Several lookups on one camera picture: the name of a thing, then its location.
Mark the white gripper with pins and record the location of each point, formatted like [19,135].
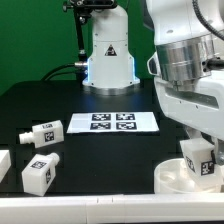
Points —
[202,109]

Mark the white round stool seat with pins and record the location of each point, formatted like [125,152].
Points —
[171,177]

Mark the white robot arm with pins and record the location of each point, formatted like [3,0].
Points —
[177,41]

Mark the white paper marker sheet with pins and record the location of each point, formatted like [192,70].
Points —
[112,122]

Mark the white left block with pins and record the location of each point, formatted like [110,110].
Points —
[5,163]

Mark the white front rail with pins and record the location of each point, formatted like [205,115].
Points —
[120,209]

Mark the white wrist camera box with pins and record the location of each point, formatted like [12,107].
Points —
[153,65]

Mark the black camera stand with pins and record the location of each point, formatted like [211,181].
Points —
[82,10]

